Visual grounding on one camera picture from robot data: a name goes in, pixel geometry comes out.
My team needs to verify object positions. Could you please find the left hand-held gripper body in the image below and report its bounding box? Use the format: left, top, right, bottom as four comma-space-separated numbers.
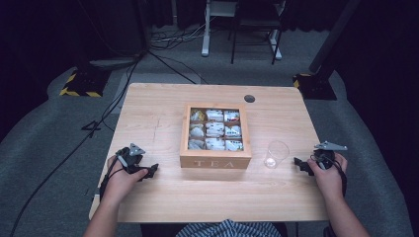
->
115, 142, 148, 175

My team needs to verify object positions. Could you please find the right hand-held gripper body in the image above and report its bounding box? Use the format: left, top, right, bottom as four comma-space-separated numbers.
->
311, 140, 349, 171

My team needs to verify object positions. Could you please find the person's right hand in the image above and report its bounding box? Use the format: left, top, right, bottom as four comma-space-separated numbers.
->
306, 152, 349, 201

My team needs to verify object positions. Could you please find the person's left hand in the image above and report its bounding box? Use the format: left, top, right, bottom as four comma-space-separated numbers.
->
102, 155, 149, 205

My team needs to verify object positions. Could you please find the clear plastic cup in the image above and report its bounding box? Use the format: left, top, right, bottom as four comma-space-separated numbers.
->
263, 140, 291, 170

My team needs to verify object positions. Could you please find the wooden tea box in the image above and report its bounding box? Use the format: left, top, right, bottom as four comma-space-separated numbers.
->
179, 103, 253, 170

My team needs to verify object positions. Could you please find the black yellow striped stand base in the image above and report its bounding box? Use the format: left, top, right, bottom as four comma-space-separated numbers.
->
58, 67, 112, 99
292, 72, 338, 101

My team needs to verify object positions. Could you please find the group of white tea bags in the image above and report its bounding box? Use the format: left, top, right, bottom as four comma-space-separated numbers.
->
188, 108, 245, 152

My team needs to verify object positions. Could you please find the person's striped clothing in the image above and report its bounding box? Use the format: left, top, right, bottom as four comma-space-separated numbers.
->
176, 219, 283, 237

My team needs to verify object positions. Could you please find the dark slanted stand pole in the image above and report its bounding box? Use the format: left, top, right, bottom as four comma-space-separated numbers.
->
308, 0, 363, 75

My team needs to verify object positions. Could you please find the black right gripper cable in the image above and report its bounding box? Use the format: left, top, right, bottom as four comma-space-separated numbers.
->
330, 157, 348, 198

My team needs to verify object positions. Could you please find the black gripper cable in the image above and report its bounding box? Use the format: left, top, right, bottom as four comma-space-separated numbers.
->
98, 157, 125, 201
330, 157, 348, 198

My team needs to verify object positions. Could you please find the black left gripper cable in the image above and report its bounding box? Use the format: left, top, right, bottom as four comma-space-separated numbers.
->
98, 157, 125, 201

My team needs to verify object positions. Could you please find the long black floor cable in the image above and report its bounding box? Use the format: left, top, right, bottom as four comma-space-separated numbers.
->
9, 53, 144, 237

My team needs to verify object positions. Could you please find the thin black floor cable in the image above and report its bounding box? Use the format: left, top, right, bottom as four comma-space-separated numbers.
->
147, 49, 210, 85

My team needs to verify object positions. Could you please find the bundle of floor cables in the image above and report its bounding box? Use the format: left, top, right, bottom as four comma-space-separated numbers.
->
149, 18, 213, 51

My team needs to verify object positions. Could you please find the black metal chair frame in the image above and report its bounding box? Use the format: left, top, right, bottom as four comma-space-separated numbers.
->
229, 0, 285, 65

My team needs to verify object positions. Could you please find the white desk frame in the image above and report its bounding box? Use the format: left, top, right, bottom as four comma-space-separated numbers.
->
201, 0, 285, 61

